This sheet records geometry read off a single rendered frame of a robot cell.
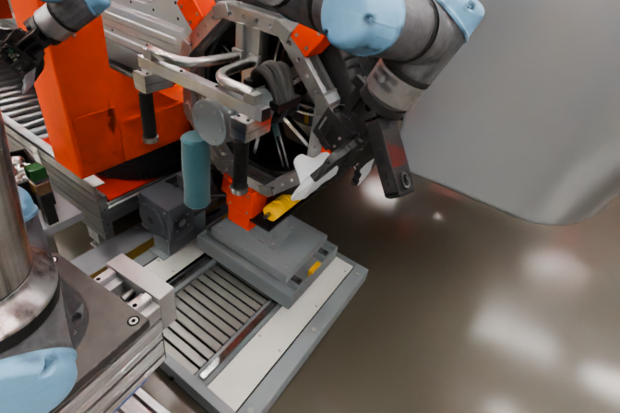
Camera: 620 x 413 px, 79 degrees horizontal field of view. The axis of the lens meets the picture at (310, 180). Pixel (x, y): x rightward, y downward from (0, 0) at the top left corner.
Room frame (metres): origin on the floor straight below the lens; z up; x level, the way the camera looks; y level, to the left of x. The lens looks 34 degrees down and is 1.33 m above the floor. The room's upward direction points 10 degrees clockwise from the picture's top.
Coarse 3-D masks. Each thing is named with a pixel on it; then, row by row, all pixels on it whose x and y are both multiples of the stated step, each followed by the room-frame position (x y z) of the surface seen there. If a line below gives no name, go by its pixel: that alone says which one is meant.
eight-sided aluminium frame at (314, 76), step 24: (216, 24) 1.07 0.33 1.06; (264, 24) 0.99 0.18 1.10; (288, 24) 0.96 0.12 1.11; (192, 48) 1.11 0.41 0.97; (288, 48) 0.95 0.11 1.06; (192, 72) 1.13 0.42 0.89; (312, 72) 0.92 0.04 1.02; (192, 96) 1.13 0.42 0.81; (312, 96) 0.91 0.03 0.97; (336, 96) 0.93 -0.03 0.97; (192, 120) 1.12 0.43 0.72; (312, 144) 0.90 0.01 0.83; (264, 192) 0.96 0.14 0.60
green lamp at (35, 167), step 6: (36, 162) 0.83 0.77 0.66; (24, 168) 0.80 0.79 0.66; (30, 168) 0.80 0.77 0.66; (36, 168) 0.81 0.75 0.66; (42, 168) 0.82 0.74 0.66; (30, 174) 0.79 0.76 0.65; (36, 174) 0.80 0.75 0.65; (42, 174) 0.81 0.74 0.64; (30, 180) 0.79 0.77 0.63; (36, 180) 0.80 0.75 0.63
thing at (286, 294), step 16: (208, 240) 1.15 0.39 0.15; (224, 256) 1.07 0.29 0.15; (240, 256) 1.09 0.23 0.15; (320, 256) 1.15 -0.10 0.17; (240, 272) 1.03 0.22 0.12; (256, 272) 1.02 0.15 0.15; (304, 272) 1.07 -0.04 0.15; (320, 272) 1.11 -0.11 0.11; (256, 288) 0.99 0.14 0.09; (272, 288) 0.95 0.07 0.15; (288, 288) 0.97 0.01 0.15; (304, 288) 1.01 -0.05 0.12; (288, 304) 0.92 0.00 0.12
